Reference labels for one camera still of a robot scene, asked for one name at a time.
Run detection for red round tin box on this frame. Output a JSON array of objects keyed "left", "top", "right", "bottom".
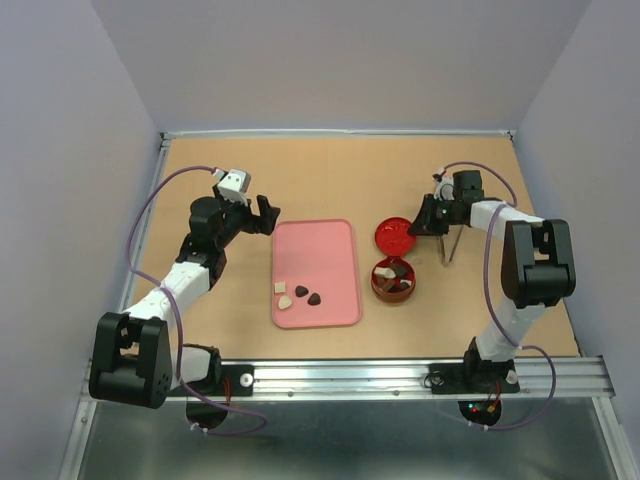
[{"left": 370, "top": 258, "right": 417, "bottom": 304}]

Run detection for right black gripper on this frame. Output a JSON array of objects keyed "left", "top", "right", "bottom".
[{"left": 406, "top": 193, "right": 461, "bottom": 236}]

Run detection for dark diamond chocolate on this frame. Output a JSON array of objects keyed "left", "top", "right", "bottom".
[{"left": 394, "top": 265, "right": 409, "bottom": 277}]

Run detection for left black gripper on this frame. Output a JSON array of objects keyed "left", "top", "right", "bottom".
[{"left": 212, "top": 184, "right": 279, "bottom": 250}]

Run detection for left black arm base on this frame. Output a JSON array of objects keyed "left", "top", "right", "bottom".
[{"left": 181, "top": 344, "right": 255, "bottom": 430}]

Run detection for dark heart chocolate bottom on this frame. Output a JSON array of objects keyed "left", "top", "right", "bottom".
[{"left": 307, "top": 293, "right": 321, "bottom": 306}]

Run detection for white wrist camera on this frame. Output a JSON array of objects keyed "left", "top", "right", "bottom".
[
  {"left": 433, "top": 173, "right": 454, "bottom": 201},
  {"left": 213, "top": 169, "right": 252, "bottom": 196}
]

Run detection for aluminium table frame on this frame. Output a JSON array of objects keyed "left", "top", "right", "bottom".
[{"left": 54, "top": 128, "right": 640, "bottom": 480}]

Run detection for white heart chocolate bottom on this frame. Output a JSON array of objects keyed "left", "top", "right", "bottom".
[{"left": 278, "top": 295, "right": 292, "bottom": 310}]

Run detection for dark heart chocolate left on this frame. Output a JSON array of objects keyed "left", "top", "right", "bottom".
[{"left": 295, "top": 285, "right": 309, "bottom": 298}]

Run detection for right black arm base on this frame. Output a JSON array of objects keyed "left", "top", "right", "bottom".
[{"left": 424, "top": 356, "right": 520, "bottom": 427}]

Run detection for pink plastic tray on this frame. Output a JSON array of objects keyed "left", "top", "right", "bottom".
[{"left": 272, "top": 219, "right": 362, "bottom": 329}]

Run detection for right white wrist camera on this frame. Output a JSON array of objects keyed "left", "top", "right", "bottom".
[{"left": 433, "top": 173, "right": 454, "bottom": 201}]

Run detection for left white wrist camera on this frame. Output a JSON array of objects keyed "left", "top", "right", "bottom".
[{"left": 213, "top": 169, "right": 252, "bottom": 196}]

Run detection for dark heart chocolate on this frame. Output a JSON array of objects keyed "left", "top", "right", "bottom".
[
  {"left": 295, "top": 285, "right": 309, "bottom": 298},
  {"left": 307, "top": 293, "right": 321, "bottom": 306}
]

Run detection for white heart chocolate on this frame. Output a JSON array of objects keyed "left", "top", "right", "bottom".
[
  {"left": 278, "top": 295, "right": 292, "bottom": 310},
  {"left": 374, "top": 267, "right": 396, "bottom": 279}
]

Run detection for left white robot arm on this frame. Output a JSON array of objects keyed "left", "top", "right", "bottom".
[{"left": 89, "top": 190, "right": 281, "bottom": 409}]

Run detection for red round tin lid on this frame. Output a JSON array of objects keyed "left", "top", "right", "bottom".
[{"left": 374, "top": 217, "right": 416, "bottom": 257}]

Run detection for aluminium front rail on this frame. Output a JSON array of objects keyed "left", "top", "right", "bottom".
[{"left": 174, "top": 355, "right": 615, "bottom": 400}]

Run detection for dark square chocolate top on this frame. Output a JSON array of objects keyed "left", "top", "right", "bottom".
[{"left": 376, "top": 278, "right": 395, "bottom": 292}]

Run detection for metal tongs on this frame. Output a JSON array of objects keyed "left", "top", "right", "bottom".
[{"left": 438, "top": 226, "right": 464, "bottom": 268}]

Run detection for white heart chocolate top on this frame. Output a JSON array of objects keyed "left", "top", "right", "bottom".
[{"left": 374, "top": 267, "right": 396, "bottom": 279}]

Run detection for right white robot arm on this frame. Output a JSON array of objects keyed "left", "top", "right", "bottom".
[{"left": 408, "top": 169, "right": 576, "bottom": 390}]

